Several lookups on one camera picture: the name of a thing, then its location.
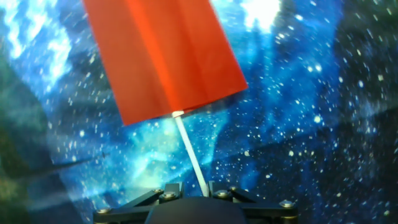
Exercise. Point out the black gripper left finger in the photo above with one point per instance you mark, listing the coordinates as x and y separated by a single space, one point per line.
136 208

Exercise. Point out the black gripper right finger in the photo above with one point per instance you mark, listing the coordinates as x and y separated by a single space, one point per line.
267 211

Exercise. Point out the small red flag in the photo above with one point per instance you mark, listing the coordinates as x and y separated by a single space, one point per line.
161 62

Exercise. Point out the galaxy print cloth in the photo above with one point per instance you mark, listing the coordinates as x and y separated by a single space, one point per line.
295 124

